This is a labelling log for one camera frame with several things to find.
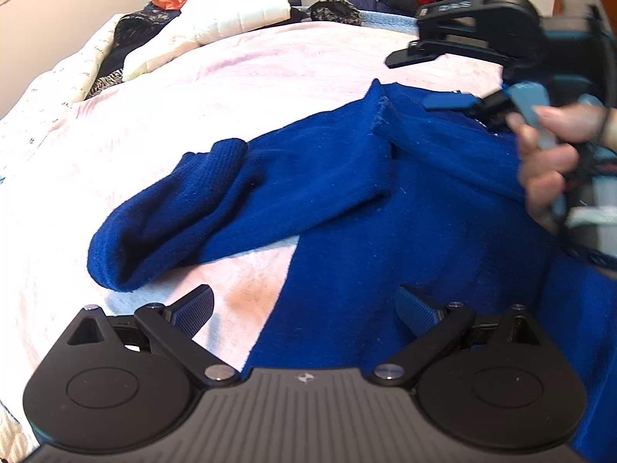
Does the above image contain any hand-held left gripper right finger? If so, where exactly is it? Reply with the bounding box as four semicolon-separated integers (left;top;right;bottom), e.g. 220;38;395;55
369;286;550;389

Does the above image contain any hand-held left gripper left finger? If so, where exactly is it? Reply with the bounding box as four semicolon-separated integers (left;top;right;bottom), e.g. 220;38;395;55
67;284;238;387

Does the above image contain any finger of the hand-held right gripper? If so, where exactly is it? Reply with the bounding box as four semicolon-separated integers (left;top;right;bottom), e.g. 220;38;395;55
384;0;543;69
424;91;519;131

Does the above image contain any blue knit sweater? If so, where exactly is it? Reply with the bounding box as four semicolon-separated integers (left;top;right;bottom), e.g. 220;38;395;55
87;79;617;463

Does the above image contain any person's right hand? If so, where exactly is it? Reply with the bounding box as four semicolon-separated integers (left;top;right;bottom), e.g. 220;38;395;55
508;103;617;235

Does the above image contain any light blue towel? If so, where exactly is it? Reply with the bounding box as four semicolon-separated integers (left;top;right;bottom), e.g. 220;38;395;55
359;10;420;34

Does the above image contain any dark patterned cloth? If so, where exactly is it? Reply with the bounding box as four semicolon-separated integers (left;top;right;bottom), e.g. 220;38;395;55
308;0;363;28

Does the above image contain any pink blanket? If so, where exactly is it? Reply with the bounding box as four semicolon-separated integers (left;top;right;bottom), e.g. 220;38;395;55
0;22;512;450

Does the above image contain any white puffer jacket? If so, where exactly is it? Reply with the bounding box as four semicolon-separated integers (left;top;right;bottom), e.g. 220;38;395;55
122;0;293;83

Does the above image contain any white printed quilt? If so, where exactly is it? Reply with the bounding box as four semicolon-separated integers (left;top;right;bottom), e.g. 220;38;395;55
0;12;127;123

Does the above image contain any black garment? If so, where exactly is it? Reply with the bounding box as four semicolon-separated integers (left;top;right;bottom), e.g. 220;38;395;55
95;2;185;82

